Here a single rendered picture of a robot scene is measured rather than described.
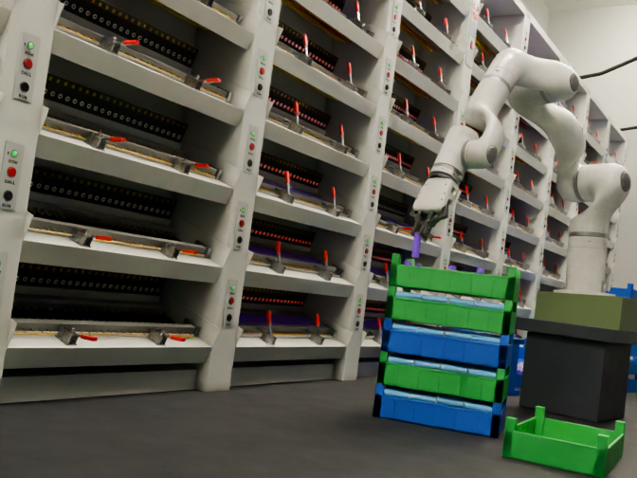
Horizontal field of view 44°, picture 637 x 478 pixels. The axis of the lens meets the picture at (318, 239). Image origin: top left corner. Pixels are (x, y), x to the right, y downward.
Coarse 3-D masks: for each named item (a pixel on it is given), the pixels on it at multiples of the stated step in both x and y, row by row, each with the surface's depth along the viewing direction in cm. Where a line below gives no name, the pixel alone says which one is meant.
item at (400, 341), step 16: (384, 320) 191; (384, 336) 191; (400, 336) 190; (416, 336) 188; (432, 336) 187; (512, 336) 199; (400, 352) 189; (416, 352) 188; (432, 352) 187; (448, 352) 186; (464, 352) 185; (480, 352) 184; (496, 352) 183
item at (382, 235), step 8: (376, 216) 265; (392, 216) 314; (400, 216) 320; (376, 224) 265; (408, 224) 325; (376, 232) 268; (384, 232) 272; (392, 232) 280; (432, 232) 319; (440, 232) 318; (376, 240) 270; (384, 240) 274; (392, 240) 280; (400, 240) 284; (408, 240) 289; (432, 240) 319; (440, 240) 317; (408, 248) 292; (424, 248) 304; (432, 248) 310; (440, 248) 316
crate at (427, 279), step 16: (400, 256) 192; (400, 272) 191; (416, 272) 190; (432, 272) 189; (448, 272) 188; (464, 272) 186; (512, 272) 183; (416, 288) 190; (432, 288) 188; (448, 288) 187; (464, 288) 186; (480, 288) 185; (496, 288) 184; (512, 288) 183
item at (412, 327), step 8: (392, 328) 191; (400, 328) 191; (408, 328) 190; (416, 328) 189; (424, 328) 189; (432, 328) 191; (440, 328) 196; (448, 328) 204; (448, 336) 187; (456, 336) 186; (464, 336) 186; (472, 336) 187; (480, 336) 185; (488, 336) 187; (496, 336) 193
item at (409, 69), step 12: (396, 60) 270; (408, 60) 314; (420, 60) 321; (396, 72) 307; (408, 72) 279; (420, 72) 301; (408, 84) 308; (420, 84) 290; (432, 84) 297; (444, 84) 306; (420, 96) 325; (432, 96) 301; (444, 96) 308; (456, 96) 321
